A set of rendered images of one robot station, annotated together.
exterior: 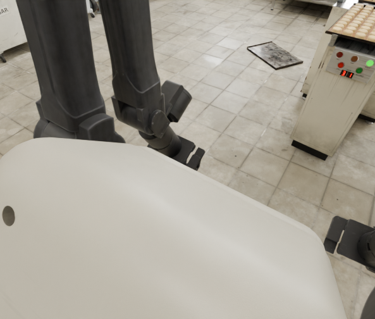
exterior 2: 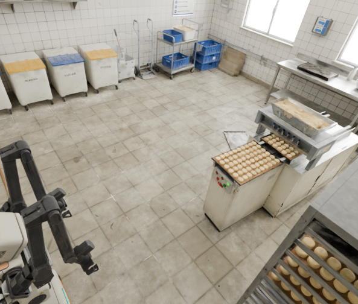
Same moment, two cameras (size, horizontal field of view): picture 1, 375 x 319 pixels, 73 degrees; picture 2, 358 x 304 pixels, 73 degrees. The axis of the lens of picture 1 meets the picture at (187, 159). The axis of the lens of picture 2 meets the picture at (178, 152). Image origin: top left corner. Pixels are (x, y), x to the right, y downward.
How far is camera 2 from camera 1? 1.34 m
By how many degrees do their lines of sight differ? 12
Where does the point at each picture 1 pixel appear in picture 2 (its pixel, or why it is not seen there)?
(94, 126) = (15, 204)
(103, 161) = not seen: outside the picture
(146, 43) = (38, 186)
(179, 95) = (58, 193)
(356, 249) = not seen: hidden behind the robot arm
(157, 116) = not seen: hidden behind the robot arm
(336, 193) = (210, 256)
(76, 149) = not seen: outside the picture
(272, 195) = (169, 242)
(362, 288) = not seen: outside the picture
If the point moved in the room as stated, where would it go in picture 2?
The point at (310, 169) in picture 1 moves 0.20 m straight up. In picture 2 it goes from (204, 234) to (207, 225)
